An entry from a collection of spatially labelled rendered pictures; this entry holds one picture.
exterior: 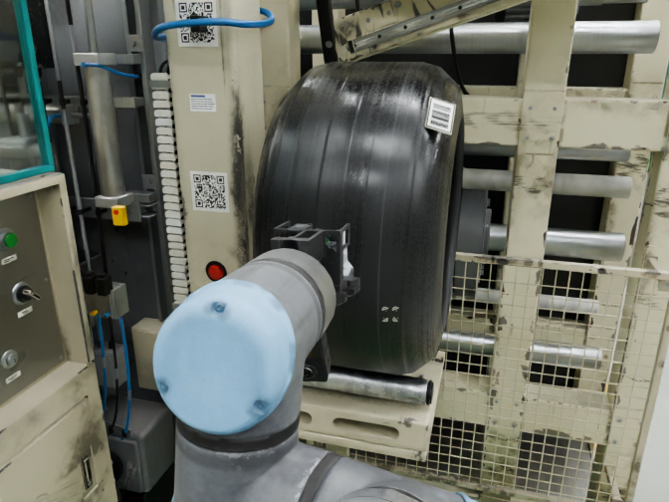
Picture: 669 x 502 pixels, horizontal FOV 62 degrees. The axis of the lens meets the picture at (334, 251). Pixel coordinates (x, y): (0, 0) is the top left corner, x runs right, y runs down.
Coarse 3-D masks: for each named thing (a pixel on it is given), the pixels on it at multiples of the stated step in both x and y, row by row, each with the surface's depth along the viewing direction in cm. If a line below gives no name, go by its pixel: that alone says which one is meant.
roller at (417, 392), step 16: (336, 368) 101; (304, 384) 102; (320, 384) 101; (336, 384) 100; (352, 384) 99; (368, 384) 98; (384, 384) 97; (400, 384) 97; (416, 384) 96; (432, 384) 96; (400, 400) 98; (416, 400) 96
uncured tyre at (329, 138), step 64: (384, 64) 91; (320, 128) 81; (384, 128) 78; (256, 192) 85; (320, 192) 78; (384, 192) 76; (448, 192) 82; (256, 256) 86; (384, 256) 77; (448, 256) 119
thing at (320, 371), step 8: (320, 344) 56; (312, 352) 56; (320, 352) 56; (328, 352) 59; (312, 360) 57; (320, 360) 57; (328, 360) 59; (304, 368) 58; (312, 368) 57; (320, 368) 58; (328, 368) 59; (304, 376) 58; (312, 376) 59; (320, 376) 59; (328, 376) 59
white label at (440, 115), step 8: (432, 104) 80; (440, 104) 81; (448, 104) 81; (432, 112) 80; (440, 112) 80; (448, 112) 80; (432, 120) 79; (440, 120) 79; (448, 120) 80; (432, 128) 78; (440, 128) 78; (448, 128) 79
